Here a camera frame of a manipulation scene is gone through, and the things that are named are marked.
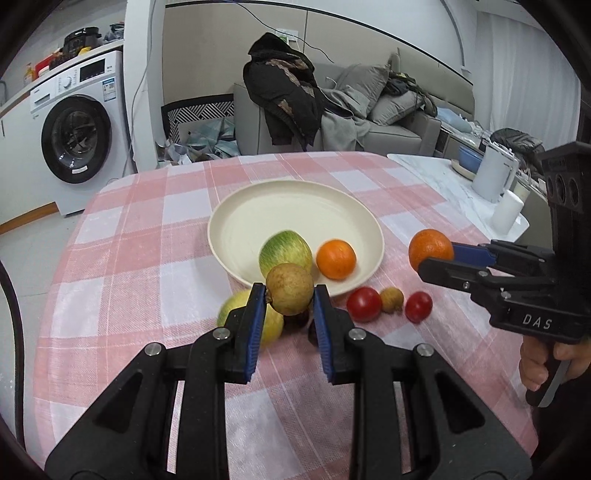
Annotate yellow-green guava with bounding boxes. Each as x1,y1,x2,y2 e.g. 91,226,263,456
217,290,284,347

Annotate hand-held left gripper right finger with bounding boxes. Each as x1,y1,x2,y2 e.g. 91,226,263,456
313,284,534,480

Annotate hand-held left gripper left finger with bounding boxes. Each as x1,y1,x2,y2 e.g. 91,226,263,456
45,282,269,480

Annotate person's right hand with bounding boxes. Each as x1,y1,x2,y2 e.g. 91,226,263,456
518,338,591,392

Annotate person's right forearm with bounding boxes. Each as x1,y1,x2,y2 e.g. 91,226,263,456
531,357,591,476

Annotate cream round plate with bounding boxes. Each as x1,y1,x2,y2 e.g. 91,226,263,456
208,179,385,297

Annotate green striped guava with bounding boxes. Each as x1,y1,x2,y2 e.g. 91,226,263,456
259,230,314,282

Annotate blue bowl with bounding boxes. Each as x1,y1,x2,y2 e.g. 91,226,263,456
457,145,485,171

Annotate orange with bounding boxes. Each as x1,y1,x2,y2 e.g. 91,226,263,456
316,239,358,281
409,229,455,272

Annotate dark clothes pile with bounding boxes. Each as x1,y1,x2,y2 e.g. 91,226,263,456
388,71,437,116

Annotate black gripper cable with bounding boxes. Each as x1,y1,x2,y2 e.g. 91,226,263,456
0,261,27,462

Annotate grey sofa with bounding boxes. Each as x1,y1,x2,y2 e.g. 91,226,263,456
233,62,476,155

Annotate crumpled plastic bags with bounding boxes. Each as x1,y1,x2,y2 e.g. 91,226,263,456
157,117,241,167

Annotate white kitchen base cabinet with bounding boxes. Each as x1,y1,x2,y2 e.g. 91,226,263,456
0,85,61,227

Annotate white cup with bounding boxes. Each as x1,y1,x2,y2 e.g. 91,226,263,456
492,189,522,232

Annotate black white patterned box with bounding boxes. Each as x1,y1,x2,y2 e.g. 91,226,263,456
161,93,235,153

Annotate small brown longan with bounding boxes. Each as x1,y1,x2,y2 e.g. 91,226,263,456
379,287,404,315

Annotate large brown longan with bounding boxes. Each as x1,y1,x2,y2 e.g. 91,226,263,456
266,263,315,316

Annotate white kettle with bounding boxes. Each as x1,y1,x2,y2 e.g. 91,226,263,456
471,141,520,204

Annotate black rice cooker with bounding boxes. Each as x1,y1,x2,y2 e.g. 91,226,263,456
63,28,102,58

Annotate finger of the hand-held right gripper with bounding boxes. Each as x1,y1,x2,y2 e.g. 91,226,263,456
417,257,558,306
450,239,558,278

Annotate grey pillow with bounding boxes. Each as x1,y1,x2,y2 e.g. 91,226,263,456
335,63,390,116
369,90,423,126

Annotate pink checked tablecloth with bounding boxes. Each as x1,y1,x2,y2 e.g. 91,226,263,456
25,151,539,480

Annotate white washing machine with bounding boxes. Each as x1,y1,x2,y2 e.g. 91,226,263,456
29,50,134,217

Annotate grey blanket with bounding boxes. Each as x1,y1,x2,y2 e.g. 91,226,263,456
318,88,384,153

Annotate red tomato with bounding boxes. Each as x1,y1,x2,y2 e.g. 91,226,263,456
346,287,383,322
405,291,434,323

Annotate black patterned jacket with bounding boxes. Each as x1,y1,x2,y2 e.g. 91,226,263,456
243,32,328,151

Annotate light blue cloth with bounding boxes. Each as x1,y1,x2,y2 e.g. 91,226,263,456
436,107,476,136

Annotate dark cloth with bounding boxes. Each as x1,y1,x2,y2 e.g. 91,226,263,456
489,128,546,160

